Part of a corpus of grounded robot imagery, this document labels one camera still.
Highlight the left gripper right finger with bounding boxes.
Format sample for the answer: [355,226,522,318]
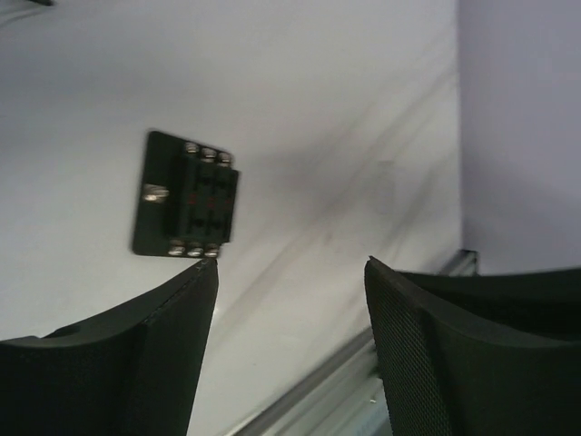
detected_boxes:
[364,258,580,435]

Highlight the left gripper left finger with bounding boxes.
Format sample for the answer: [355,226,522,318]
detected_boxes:
[1,260,219,435]

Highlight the black fuse box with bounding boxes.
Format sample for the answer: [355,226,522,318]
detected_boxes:
[131,130,240,259]

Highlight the clear fuse box cover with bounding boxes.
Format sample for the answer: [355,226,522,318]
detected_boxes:
[370,161,398,215]

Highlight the aluminium mounting rail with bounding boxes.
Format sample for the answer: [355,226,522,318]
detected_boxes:
[235,258,464,435]

